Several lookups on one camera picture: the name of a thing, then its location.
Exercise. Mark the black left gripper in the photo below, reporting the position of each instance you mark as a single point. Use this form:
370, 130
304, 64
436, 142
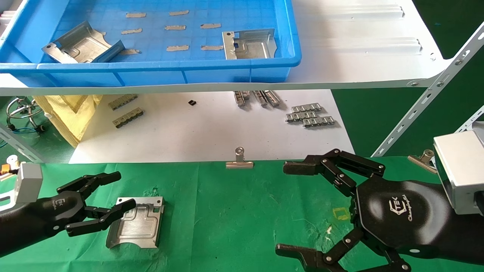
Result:
64, 211

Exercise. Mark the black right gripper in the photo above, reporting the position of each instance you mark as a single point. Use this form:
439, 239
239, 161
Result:
401, 215

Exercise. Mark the bent sheet metal part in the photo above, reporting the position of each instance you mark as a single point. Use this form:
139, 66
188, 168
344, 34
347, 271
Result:
249, 49
140, 226
83, 45

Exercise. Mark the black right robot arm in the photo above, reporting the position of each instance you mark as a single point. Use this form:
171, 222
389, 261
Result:
469, 234

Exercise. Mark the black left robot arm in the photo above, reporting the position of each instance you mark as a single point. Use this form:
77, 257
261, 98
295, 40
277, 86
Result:
19, 230

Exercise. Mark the tan connector strip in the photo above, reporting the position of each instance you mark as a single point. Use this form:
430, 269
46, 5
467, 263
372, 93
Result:
128, 118
123, 102

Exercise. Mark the yellow cloth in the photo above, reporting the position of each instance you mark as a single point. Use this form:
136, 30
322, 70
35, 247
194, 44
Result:
68, 117

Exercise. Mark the silver connector strip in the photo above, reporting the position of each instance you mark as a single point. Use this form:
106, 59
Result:
273, 98
240, 98
300, 116
306, 107
260, 98
319, 121

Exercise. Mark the green cloth mat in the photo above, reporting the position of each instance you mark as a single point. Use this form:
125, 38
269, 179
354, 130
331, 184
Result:
227, 219

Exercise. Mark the silver binder clip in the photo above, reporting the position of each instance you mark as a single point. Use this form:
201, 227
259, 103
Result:
423, 161
239, 162
13, 160

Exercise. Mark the grey perforated shelf strut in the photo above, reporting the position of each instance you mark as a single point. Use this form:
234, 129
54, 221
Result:
19, 145

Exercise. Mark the white lower board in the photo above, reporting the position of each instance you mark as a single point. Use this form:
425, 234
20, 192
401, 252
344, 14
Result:
211, 132

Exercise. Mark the blue plastic bin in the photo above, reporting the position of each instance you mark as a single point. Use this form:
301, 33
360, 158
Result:
151, 73

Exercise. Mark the tan tape strip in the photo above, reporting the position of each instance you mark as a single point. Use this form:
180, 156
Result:
211, 47
175, 27
210, 25
135, 15
177, 48
130, 51
178, 13

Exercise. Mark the long perforated shelf strut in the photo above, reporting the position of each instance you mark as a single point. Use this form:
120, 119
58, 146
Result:
427, 100

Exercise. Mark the white metal shelf board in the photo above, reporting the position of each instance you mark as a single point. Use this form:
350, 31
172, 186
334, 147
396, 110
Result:
359, 56

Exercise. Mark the short perforated shelf strut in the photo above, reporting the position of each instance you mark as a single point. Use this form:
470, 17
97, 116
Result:
470, 121

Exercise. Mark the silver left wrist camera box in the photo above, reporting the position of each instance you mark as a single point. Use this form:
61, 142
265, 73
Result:
30, 183

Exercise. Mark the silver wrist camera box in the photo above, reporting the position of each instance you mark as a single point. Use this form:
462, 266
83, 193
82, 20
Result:
461, 170
30, 183

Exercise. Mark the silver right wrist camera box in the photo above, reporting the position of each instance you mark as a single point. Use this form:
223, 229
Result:
461, 170

